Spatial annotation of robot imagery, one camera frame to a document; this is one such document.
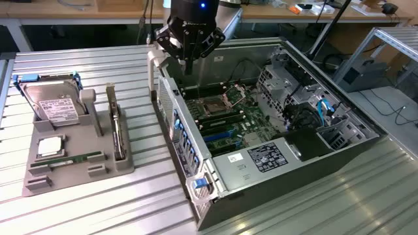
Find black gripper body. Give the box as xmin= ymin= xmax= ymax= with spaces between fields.
xmin=167 ymin=0 xmax=218 ymax=31

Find graphics card with black fan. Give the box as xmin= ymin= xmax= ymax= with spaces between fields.
xmin=105 ymin=82 xmax=129 ymax=160

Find wooden desk with clutter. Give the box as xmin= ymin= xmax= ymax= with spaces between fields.
xmin=241 ymin=0 xmax=414 ymax=27

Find metal socket cover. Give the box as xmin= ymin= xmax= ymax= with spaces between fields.
xmin=222 ymin=84 xmax=247 ymax=105

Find grey metal disk bay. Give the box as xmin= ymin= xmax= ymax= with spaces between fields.
xmin=257 ymin=65 xmax=296 ymax=108

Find CPU socket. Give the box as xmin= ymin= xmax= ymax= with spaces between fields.
xmin=202 ymin=97 xmax=230 ymax=115

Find white and orange boxes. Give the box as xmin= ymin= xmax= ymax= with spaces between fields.
xmin=289 ymin=2 xmax=334 ymax=15

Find green motherboard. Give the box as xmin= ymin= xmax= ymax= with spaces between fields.
xmin=181 ymin=83 xmax=282 ymax=157

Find black tripod pole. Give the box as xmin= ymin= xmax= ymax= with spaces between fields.
xmin=309 ymin=0 xmax=353 ymax=56

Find wooden desk with grey legs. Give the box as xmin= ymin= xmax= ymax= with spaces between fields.
xmin=0 ymin=0 xmax=166 ymax=52

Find blue expansion slot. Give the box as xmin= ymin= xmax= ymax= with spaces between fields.
xmin=203 ymin=131 xmax=237 ymax=142

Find silver chipset heat sink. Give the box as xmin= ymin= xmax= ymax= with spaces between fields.
xmin=243 ymin=133 xmax=262 ymax=145

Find hard disk in blue caddy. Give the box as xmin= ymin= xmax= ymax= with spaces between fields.
xmin=12 ymin=70 xmax=83 ymax=127

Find black plastic air shroud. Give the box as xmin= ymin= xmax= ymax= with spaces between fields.
xmin=273 ymin=128 xmax=336 ymax=162

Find grey parts rack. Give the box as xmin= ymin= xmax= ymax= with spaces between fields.
xmin=22 ymin=89 xmax=137 ymax=198

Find grey power supply unit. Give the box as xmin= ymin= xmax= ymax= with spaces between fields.
xmin=211 ymin=137 xmax=304 ymax=193

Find black power adapter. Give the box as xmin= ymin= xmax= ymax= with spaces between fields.
xmin=382 ymin=2 xmax=398 ymax=15

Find silver CPU chip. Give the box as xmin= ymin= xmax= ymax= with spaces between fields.
xmin=36 ymin=137 xmax=64 ymax=156

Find green RAM stick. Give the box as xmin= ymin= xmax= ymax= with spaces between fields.
xmin=34 ymin=153 xmax=102 ymax=167

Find open black PC case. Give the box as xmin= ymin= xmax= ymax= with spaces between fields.
xmin=147 ymin=36 xmax=389 ymax=232

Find grey hanging cable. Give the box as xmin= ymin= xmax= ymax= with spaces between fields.
xmin=139 ymin=0 xmax=155 ymax=46

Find blue wire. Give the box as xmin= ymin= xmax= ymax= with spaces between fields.
xmin=316 ymin=96 xmax=336 ymax=128

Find dark grey box under frame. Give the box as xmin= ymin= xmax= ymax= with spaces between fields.
xmin=341 ymin=60 xmax=389 ymax=93

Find aluminium profile frame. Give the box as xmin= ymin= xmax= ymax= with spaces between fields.
xmin=333 ymin=25 xmax=418 ymax=91

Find black cable on side table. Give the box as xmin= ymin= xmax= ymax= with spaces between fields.
xmin=358 ymin=89 xmax=418 ymax=128

